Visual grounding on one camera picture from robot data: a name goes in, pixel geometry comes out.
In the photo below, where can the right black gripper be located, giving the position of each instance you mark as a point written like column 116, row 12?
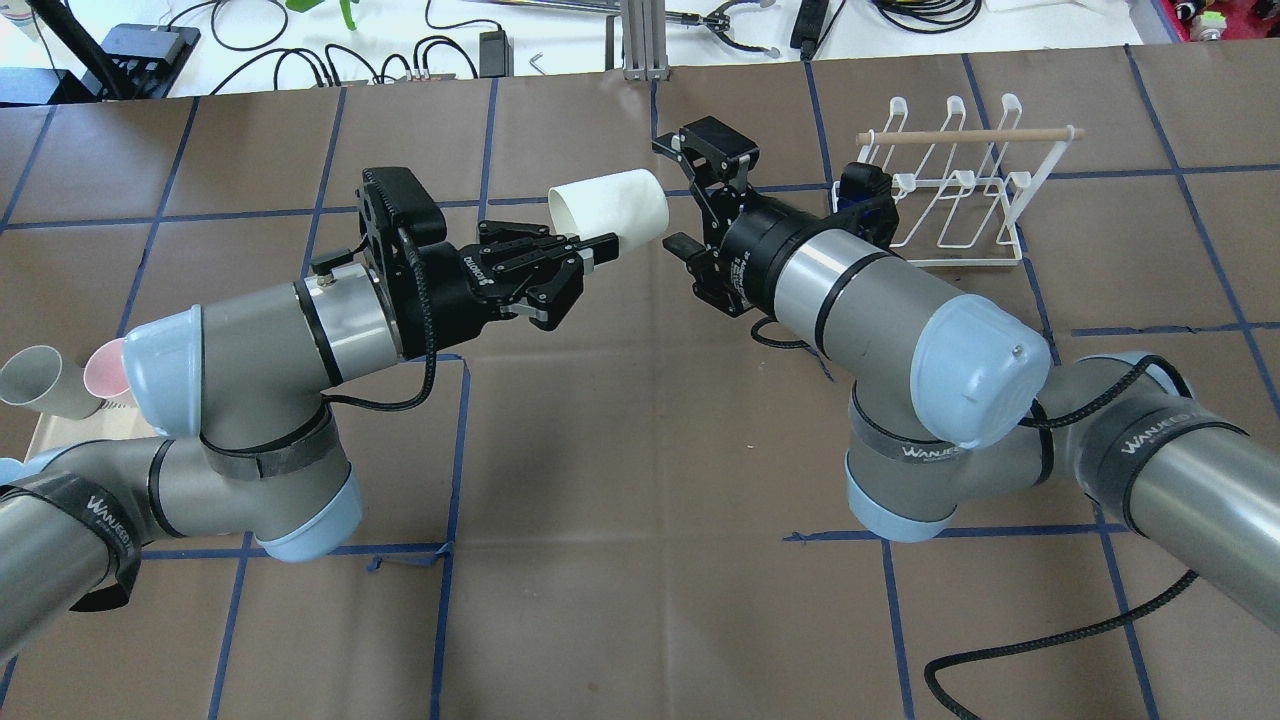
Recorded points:
column 752, row 256

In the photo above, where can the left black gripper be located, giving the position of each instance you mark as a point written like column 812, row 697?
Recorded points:
column 452, row 287

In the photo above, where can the cream white plastic cup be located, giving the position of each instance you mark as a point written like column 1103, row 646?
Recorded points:
column 630, row 204

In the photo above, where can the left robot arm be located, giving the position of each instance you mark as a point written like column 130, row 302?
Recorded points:
column 242, row 393

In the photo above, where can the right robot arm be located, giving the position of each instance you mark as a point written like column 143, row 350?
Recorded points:
column 955, row 399

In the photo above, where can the pink plastic cup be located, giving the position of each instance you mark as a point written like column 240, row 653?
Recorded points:
column 104, row 373

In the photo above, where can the grey plastic cup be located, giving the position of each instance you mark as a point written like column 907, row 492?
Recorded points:
column 41, row 379

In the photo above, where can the black power adapter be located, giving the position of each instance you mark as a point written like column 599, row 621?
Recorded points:
column 495, row 54

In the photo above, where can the cream plastic tray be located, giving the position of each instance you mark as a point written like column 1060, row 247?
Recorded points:
column 111, row 421

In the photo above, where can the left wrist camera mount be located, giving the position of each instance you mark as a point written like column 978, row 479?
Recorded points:
column 396, row 217

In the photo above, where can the aluminium frame post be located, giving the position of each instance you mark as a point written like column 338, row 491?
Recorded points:
column 644, row 36

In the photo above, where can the white wire cup rack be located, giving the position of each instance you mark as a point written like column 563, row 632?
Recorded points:
column 961, row 188

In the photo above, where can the green handled reach grabber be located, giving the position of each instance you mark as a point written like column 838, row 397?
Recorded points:
column 345, row 8

